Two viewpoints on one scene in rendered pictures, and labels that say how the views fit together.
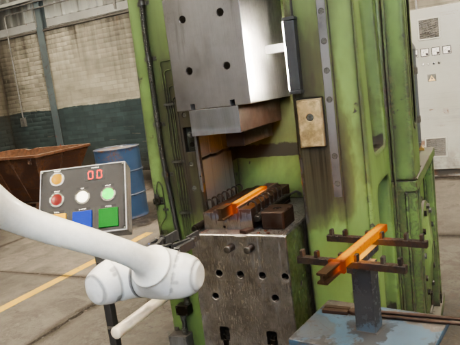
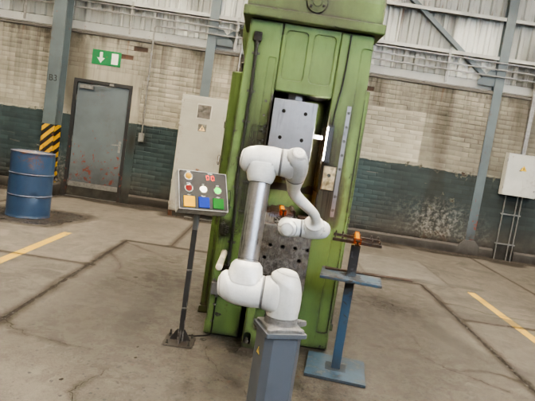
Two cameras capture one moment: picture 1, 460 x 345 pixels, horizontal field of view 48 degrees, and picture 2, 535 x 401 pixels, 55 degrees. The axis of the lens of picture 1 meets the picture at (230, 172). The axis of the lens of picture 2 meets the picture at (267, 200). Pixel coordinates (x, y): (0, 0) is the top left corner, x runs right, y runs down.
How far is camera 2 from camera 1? 217 cm
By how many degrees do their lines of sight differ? 28
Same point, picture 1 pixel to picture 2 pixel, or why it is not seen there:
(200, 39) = (290, 123)
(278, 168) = (283, 197)
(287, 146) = not seen: hidden behind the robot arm
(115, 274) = (295, 224)
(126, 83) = (17, 91)
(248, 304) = (283, 263)
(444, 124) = not seen: hidden behind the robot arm
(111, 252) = (314, 212)
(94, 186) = (209, 184)
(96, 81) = not seen: outside the picture
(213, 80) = (291, 145)
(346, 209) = (333, 223)
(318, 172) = (325, 203)
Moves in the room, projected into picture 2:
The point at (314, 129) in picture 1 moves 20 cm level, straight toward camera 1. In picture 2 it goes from (329, 181) to (341, 184)
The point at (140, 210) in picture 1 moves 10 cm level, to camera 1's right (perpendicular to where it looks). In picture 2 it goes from (45, 212) to (53, 213)
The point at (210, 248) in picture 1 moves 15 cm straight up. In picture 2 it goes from (269, 231) to (272, 209)
